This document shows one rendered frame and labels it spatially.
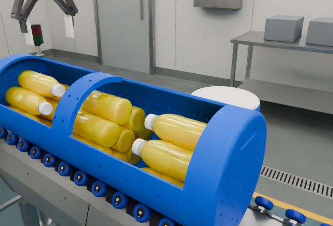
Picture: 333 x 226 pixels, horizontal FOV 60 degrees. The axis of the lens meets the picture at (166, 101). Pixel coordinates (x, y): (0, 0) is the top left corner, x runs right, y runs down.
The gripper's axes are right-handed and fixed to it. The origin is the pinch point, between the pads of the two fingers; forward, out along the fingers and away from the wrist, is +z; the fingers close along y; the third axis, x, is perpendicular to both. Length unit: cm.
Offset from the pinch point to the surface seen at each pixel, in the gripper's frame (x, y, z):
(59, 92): -0.7, -0.5, 17.1
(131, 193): -42, -13, 28
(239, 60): 70, 329, 87
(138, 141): -38.5, -5.7, 19.4
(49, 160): -6.2, -10.7, 35.1
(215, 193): -62, -13, 18
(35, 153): 1.2, -10.7, 35.2
